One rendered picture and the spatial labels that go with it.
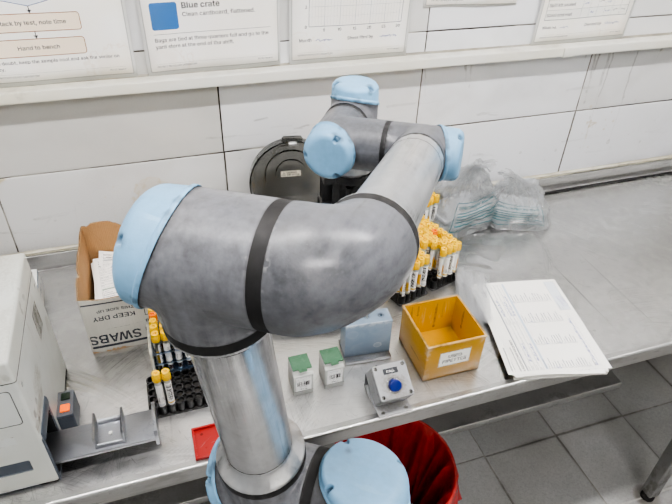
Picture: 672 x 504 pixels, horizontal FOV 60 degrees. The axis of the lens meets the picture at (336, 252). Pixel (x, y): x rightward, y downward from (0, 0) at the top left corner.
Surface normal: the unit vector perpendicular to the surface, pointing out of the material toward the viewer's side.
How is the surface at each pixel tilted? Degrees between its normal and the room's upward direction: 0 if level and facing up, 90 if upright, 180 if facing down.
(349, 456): 6
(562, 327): 0
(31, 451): 90
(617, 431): 0
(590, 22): 93
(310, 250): 39
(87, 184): 90
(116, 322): 86
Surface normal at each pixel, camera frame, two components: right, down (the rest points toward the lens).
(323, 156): -0.29, 0.56
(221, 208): -0.07, -0.67
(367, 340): 0.23, 0.58
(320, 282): 0.31, 0.12
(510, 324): 0.04, -0.80
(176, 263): -0.26, 0.12
